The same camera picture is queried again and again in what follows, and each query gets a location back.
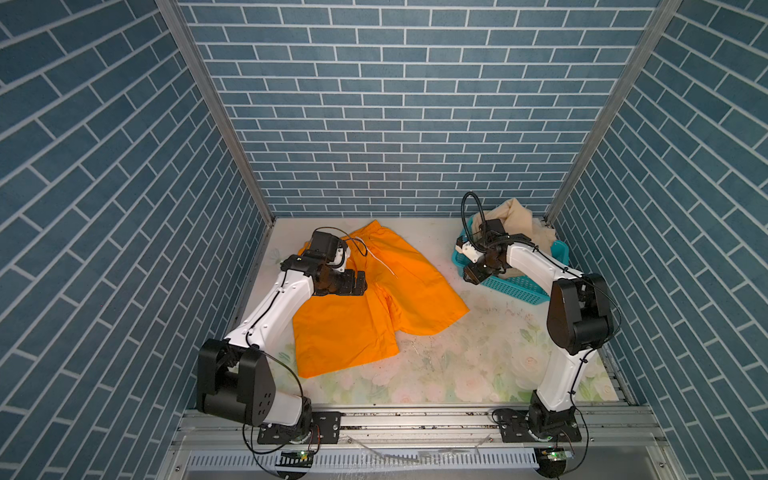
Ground orange shorts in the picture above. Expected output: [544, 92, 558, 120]
[293, 220, 469, 378]

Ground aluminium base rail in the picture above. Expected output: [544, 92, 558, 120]
[158, 403, 684, 479]

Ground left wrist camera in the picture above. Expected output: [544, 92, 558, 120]
[304, 230, 349, 272]

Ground teal plastic basket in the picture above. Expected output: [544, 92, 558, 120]
[481, 240, 570, 305]

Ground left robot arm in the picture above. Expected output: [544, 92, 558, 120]
[196, 255, 367, 444]

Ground beige shorts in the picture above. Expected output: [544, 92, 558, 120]
[461, 199, 564, 289]

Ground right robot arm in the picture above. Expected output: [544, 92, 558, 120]
[455, 236, 617, 441]

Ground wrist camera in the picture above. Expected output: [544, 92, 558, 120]
[304, 230, 349, 272]
[455, 219, 507, 263]

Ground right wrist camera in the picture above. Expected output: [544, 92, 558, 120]
[455, 219, 507, 263]

